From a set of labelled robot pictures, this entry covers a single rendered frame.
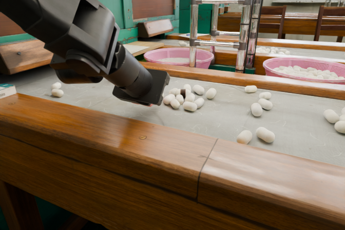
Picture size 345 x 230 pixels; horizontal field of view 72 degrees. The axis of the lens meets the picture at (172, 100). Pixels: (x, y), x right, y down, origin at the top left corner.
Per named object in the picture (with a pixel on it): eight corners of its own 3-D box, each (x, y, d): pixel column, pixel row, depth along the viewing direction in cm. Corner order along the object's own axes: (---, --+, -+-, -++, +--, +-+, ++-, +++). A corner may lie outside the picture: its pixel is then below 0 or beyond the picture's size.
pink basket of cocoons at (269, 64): (373, 114, 65) (385, 80, 61) (273, 111, 66) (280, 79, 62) (322, 82, 89) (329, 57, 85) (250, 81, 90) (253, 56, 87)
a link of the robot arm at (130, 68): (118, 71, 33) (125, 35, 34) (77, 73, 35) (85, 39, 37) (140, 89, 39) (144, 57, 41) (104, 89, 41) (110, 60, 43)
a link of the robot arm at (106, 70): (81, 57, 27) (99, 0, 30) (8, 62, 31) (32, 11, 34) (129, 98, 38) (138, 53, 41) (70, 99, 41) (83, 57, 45)
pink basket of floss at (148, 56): (225, 84, 86) (227, 59, 83) (153, 93, 79) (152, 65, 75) (196, 66, 110) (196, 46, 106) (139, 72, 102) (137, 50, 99)
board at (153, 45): (122, 61, 82) (121, 57, 82) (89, 57, 88) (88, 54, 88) (164, 45, 110) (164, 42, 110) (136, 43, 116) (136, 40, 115)
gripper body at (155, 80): (126, 68, 49) (106, 51, 42) (171, 75, 45) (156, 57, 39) (116, 97, 48) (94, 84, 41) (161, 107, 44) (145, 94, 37)
